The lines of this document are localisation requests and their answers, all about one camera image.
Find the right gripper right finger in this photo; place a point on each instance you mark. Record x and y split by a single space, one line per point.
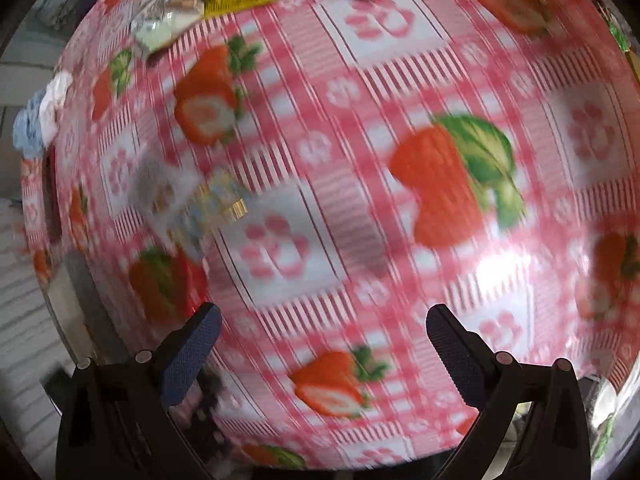
469 362

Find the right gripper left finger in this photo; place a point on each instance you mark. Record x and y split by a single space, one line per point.
167 377

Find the long red snack packet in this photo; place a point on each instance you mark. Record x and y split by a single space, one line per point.
189 284

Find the floral blue yellow candy packet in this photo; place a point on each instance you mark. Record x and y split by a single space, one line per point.
217 202

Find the grey rectangular tray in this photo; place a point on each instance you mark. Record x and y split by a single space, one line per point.
79 315

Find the red plaid strawberry tablecloth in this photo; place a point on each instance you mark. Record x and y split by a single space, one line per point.
482 154

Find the light blue cloth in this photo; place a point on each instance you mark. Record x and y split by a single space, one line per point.
27 135

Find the white cloth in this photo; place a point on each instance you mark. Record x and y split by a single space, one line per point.
52 103

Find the grey white foil snack bag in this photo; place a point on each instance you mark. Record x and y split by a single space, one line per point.
159 23

